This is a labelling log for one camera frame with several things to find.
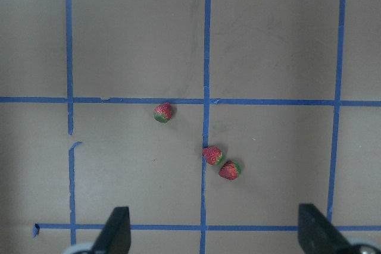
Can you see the red strawberry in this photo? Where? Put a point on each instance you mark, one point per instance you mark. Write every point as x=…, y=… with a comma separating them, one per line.
x=231, y=170
x=163, y=112
x=213, y=155

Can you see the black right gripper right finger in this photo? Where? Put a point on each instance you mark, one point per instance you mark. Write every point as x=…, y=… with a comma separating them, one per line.
x=316, y=235

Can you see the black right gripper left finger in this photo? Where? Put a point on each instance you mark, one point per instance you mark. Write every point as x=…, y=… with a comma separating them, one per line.
x=115, y=236

